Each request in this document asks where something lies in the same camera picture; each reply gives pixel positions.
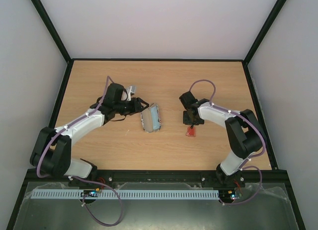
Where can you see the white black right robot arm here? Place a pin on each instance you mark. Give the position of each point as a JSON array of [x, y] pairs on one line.
[[246, 137]]

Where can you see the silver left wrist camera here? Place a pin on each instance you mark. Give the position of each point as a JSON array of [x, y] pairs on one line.
[[130, 91]]

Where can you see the light blue slotted cable duct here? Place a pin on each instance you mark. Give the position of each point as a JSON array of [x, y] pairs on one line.
[[126, 194]]

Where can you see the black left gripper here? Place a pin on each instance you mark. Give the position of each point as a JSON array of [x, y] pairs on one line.
[[136, 107]]

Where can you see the black left frame post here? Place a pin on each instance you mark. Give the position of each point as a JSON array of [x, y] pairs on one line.
[[51, 29]]

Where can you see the black right frame post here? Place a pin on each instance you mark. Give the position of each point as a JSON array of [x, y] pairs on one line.
[[264, 30]]

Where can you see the light blue cleaning cloth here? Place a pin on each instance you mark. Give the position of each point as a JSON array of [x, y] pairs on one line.
[[156, 120]]

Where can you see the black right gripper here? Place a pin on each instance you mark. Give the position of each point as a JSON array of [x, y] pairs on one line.
[[193, 118]]

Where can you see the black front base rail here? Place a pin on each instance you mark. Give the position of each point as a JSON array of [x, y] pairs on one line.
[[205, 179]]

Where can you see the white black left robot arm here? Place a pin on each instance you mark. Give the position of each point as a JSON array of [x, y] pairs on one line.
[[52, 153]]

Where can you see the stars and stripes glasses case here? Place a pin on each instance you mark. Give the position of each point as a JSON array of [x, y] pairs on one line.
[[147, 120]]

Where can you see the red sunglasses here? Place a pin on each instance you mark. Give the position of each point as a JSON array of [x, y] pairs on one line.
[[191, 131]]

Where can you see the black frame post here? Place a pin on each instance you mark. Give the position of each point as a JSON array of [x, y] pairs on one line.
[[264, 30], [51, 29]]

